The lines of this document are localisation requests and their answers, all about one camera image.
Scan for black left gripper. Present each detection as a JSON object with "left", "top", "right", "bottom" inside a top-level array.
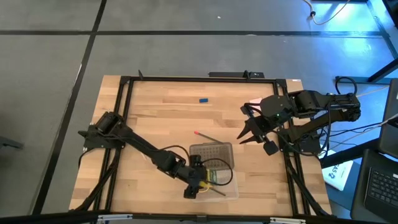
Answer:
[{"left": 172, "top": 154, "right": 208, "bottom": 200}]

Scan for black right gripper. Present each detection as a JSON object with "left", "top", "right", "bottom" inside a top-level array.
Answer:
[{"left": 236, "top": 95, "right": 296, "bottom": 156}]

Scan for yellow-handled scissors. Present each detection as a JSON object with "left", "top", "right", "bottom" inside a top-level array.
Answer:
[{"left": 198, "top": 180, "right": 227, "bottom": 197}]

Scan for clear pencil case grey lid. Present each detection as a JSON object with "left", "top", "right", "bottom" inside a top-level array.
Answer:
[{"left": 188, "top": 142, "right": 240, "bottom": 203}]

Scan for pencil with red eraser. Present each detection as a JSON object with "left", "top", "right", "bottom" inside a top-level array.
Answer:
[{"left": 194, "top": 130, "right": 223, "bottom": 144}]

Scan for dark desk leg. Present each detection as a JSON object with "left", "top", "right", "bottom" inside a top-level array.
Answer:
[{"left": 335, "top": 57, "right": 398, "bottom": 85}]

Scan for dark computer monitor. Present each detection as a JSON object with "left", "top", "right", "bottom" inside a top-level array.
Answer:
[{"left": 377, "top": 78, "right": 398, "bottom": 159}]

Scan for black laptop with keyboard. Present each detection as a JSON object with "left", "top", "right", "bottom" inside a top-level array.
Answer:
[{"left": 350, "top": 148, "right": 398, "bottom": 223}]

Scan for black aluminium crossbar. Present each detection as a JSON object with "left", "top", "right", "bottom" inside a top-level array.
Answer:
[{"left": 0, "top": 210, "right": 398, "bottom": 224}]

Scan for grey floor object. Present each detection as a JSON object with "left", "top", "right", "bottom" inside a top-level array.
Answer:
[{"left": 0, "top": 136, "right": 24, "bottom": 149}]

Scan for black bar with camera mount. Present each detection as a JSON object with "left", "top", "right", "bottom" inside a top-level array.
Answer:
[{"left": 208, "top": 70, "right": 266, "bottom": 79}]

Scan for black aluminium table frame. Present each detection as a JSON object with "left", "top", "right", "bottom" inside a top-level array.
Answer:
[{"left": 70, "top": 70, "right": 333, "bottom": 218}]

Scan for silver metal bracket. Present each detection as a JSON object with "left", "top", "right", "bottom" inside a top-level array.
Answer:
[
  {"left": 96, "top": 213, "right": 134, "bottom": 223},
  {"left": 269, "top": 217, "right": 307, "bottom": 224}
]

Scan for yellow cable with connector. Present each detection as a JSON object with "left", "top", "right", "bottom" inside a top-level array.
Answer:
[{"left": 357, "top": 85, "right": 389, "bottom": 97}]

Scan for white floor cable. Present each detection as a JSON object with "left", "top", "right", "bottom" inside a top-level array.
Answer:
[{"left": 303, "top": 0, "right": 351, "bottom": 26}]

